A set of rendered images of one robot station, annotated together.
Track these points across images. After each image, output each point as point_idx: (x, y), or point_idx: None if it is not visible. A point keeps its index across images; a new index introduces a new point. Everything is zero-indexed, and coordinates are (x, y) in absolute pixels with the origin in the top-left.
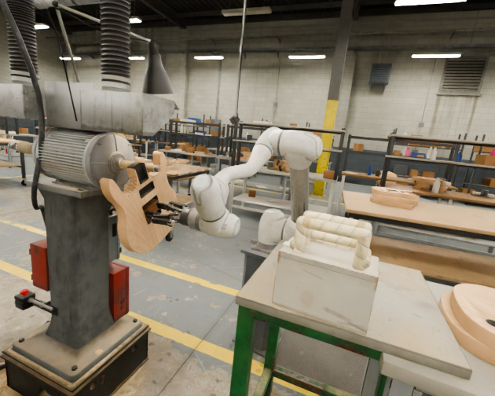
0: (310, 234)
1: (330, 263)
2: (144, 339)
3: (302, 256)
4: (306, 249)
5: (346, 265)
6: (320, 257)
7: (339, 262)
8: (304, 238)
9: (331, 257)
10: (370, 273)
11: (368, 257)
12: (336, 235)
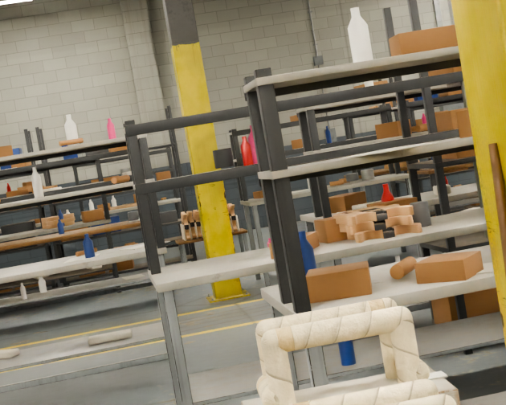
0: (395, 365)
1: (326, 385)
2: None
3: (380, 374)
4: (390, 384)
5: (299, 392)
6: (351, 385)
7: (314, 393)
8: (380, 342)
9: (335, 392)
10: (255, 400)
11: (261, 377)
12: (352, 392)
